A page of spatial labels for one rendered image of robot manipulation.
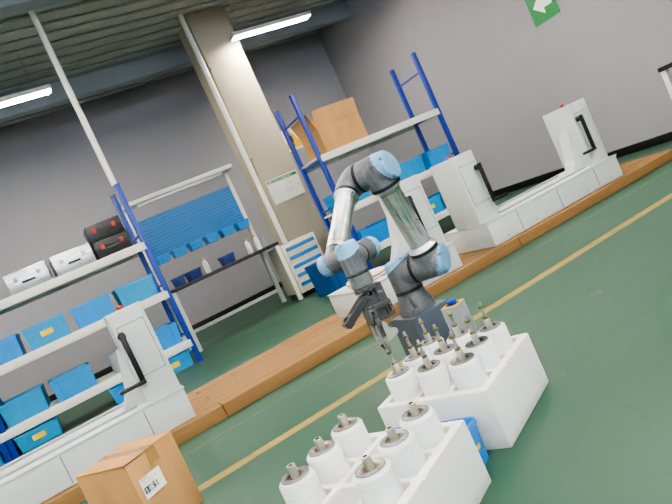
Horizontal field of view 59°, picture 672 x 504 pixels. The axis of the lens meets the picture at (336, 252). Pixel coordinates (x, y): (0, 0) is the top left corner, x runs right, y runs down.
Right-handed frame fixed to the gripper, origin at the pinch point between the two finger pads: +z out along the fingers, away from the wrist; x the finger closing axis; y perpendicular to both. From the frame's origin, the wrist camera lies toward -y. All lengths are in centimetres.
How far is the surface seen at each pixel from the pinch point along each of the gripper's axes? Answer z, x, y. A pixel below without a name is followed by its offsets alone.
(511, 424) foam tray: 30.0, -27.2, 16.3
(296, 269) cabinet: -2, 532, 104
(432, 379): 11.9, -13.9, 5.1
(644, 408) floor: 34, -50, 42
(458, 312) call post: 5.7, 15.4, 35.4
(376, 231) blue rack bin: -5, 473, 196
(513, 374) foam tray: 21.1, -19.7, 27.1
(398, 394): 14.4, -2.9, -3.1
